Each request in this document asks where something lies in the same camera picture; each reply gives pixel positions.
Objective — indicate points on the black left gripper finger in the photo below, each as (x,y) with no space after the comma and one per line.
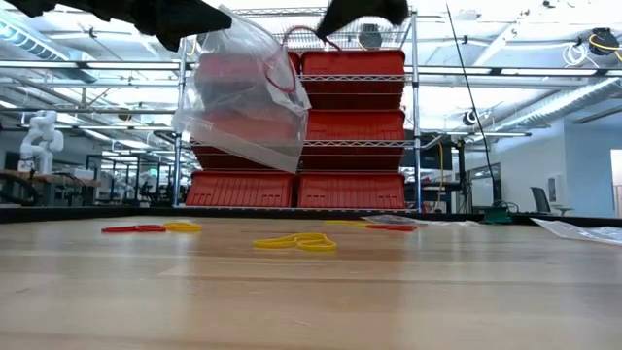
(204,14)
(189,34)

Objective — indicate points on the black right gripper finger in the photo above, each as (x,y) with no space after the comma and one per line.
(352,20)
(347,10)

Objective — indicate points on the clear plastic zip bag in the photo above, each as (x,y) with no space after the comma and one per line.
(583,233)
(437,222)
(233,126)

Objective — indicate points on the yellow rubber band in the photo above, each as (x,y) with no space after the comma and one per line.
(345,223)
(277,242)
(184,228)

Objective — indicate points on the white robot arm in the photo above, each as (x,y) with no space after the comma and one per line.
(41,136)

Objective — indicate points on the wooden workbench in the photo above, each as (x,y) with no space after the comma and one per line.
(48,177)

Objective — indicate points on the dark office chair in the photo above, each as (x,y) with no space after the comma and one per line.
(539,199)

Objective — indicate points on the black aluminium table frame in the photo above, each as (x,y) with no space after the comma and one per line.
(291,213)

